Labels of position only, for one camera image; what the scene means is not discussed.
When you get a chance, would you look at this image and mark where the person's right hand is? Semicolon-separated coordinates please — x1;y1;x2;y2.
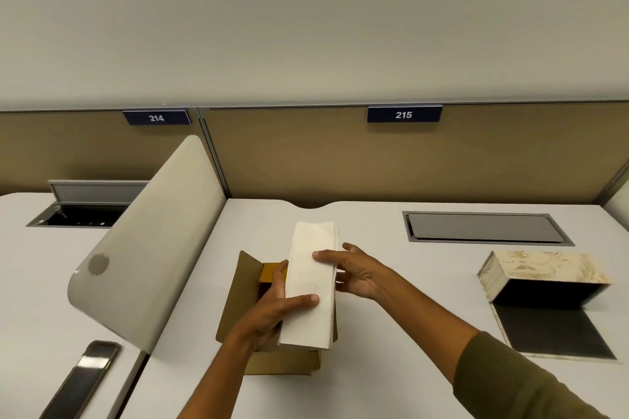
313;243;390;302

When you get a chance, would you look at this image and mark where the person's left hand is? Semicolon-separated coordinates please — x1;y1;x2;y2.
227;261;320;353

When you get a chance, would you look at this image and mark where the white paper napkin stack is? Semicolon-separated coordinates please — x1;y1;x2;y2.
277;221;341;351

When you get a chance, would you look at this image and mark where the person's right forearm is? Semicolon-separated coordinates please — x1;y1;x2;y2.
372;266;610;419

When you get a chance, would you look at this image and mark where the person's left forearm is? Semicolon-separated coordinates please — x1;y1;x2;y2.
177;334;259;419

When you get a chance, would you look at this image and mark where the yellow card insert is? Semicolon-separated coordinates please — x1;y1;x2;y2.
258;263;289;285

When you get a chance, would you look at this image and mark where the brown cardboard box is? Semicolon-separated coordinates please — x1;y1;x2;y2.
215;251;340;376

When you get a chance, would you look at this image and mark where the brown partition panel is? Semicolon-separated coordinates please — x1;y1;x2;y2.
0;108;219;198
201;102;629;209

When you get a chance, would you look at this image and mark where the dark blue number sign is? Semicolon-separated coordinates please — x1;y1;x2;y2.
122;110;192;126
367;105;443;124

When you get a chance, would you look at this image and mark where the white rounded desk divider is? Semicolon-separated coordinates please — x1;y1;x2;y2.
603;180;629;232
67;135;227;355

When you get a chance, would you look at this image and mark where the cream patterned open box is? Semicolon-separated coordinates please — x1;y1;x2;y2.
477;250;619;361

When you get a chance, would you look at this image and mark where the olive green sleeve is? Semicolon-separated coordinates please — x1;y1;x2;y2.
452;331;610;419

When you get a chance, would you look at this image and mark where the black smartphone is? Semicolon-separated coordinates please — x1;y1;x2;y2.
38;340;122;419

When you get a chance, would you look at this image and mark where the closed grey cable tray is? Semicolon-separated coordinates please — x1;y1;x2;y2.
402;211;576;247

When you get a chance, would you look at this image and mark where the grey metal partition post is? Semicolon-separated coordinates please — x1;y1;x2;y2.
197;108;232;199

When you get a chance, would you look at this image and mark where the open grey cable tray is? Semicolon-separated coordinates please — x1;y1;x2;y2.
26;180;149;228

